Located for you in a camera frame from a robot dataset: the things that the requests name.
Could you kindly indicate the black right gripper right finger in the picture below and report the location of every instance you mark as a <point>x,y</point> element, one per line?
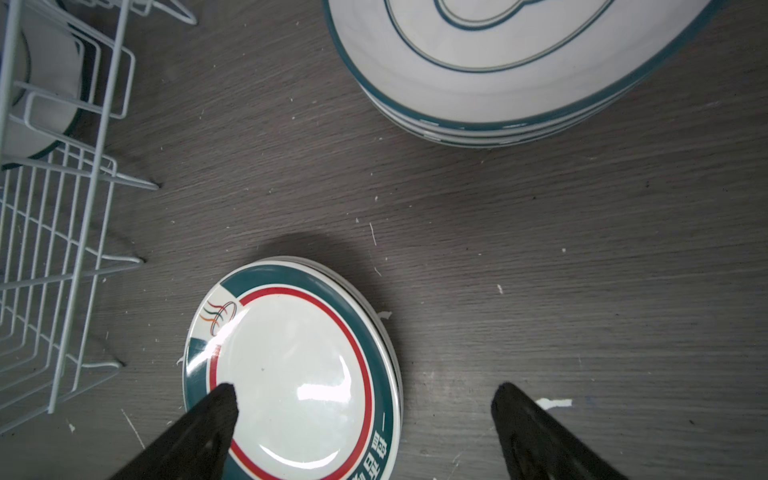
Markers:
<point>536,446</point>

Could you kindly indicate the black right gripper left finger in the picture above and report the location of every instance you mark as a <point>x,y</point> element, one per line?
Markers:
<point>195,447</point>

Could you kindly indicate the green cloud pattern plate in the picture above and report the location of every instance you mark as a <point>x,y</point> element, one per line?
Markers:
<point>47,50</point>
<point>486,65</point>

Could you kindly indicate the stack of unloaded plates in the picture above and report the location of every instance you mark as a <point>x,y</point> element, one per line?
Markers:
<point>498,138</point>

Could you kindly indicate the white wire dish rack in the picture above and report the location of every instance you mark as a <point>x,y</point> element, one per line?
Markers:
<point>55,214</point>

